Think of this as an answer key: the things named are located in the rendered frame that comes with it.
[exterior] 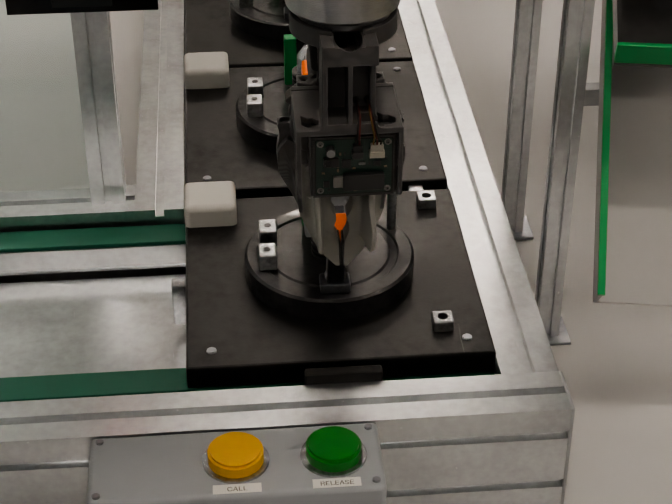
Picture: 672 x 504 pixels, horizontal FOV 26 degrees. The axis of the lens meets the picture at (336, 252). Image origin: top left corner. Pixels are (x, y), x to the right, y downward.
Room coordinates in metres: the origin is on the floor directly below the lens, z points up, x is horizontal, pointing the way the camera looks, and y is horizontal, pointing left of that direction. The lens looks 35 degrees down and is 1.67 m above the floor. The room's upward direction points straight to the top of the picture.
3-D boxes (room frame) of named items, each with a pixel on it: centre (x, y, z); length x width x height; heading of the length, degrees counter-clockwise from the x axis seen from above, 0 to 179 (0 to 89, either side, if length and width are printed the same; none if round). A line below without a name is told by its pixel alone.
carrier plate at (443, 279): (0.99, 0.01, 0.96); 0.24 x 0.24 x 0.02; 5
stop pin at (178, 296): (0.98, 0.13, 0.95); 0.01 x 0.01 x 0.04; 5
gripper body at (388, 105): (0.86, -0.01, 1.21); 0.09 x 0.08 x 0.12; 5
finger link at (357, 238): (0.87, -0.02, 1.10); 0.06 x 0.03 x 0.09; 5
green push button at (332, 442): (0.78, 0.00, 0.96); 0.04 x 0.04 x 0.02
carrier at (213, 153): (1.25, 0.03, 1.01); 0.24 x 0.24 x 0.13; 5
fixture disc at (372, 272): (0.99, 0.01, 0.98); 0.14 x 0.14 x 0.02
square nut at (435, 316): (0.92, -0.08, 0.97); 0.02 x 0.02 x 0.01; 5
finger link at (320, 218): (0.87, 0.01, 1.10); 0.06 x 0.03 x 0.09; 5
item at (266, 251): (0.97, 0.06, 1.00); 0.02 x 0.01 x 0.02; 5
